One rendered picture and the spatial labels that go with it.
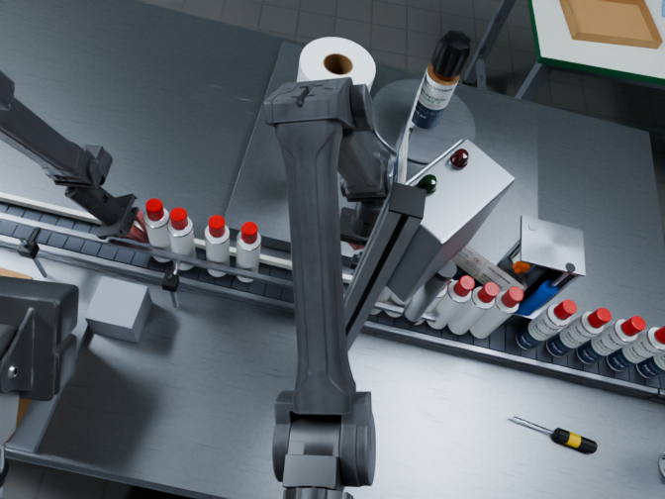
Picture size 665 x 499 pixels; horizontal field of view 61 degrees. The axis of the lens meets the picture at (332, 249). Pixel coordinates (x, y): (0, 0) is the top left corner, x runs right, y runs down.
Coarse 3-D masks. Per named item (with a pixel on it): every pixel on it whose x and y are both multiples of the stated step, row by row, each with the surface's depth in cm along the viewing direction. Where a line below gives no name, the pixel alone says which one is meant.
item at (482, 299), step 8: (480, 288) 120; (488, 288) 116; (496, 288) 116; (472, 296) 120; (480, 296) 118; (488, 296) 116; (472, 304) 120; (480, 304) 119; (488, 304) 119; (464, 312) 124; (472, 312) 122; (480, 312) 121; (456, 320) 128; (464, 320) 126; (472, 320) 125; (448, 328) 133; (456, 328) 130; (464, 328) 129
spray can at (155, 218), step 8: (152, 200) 114; (152, 208) 113; (160, 208) 113; (144, 216) 116; (152, 216) 114; (160, 216) 115; (168, 216) 118; (144, 224) 118; (152, 224) 116; (160, 224) 116; (152, 232) 118; (160, 232) 118; (152, 240) 121; (160, 240) 121; (168, 240) 123; (152, 248) 125; (160, 248) 124; (168, 248) 125; (152, 256) 130
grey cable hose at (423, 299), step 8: (448, 264) 94; (440, 272) 93; (448, 272) 93; (432, 280) 96; (440, 280) 94; (448, 280) 94; (424, 288) 100; (432, 288) 97; (440, 288) 97; (416, 296) 104; (424, 296) 101; (432, 296) 100; (416, 304) 104; (424, 304) 102; (408, 312) 108; (416, 312) 106; (424, 312) 107; (408, 320) 110; (416, 320) 109
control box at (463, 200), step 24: (456, 144) 82; (432, 168) 78; (480, 168) 80; (504, 168) 81; (456, 192) 77; (480, 192) 78; (504, 192) 81; (432, 216) 74; (456, 216) 75; (480, 216) 80; (432, 240) 73; (456, 240) 80; (408, 264) 81; (432, 264) 80; (408, 288) 85
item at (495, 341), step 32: (0, 224) 128; (64, 224) 131; (96, 224) 132; (96, 256) 130; (128, 256) 129; (256, 288) 130; (288, 288) 132; (384, 320) 132; (512, 352) 133; (544, 352) 134; (640, 384) 136
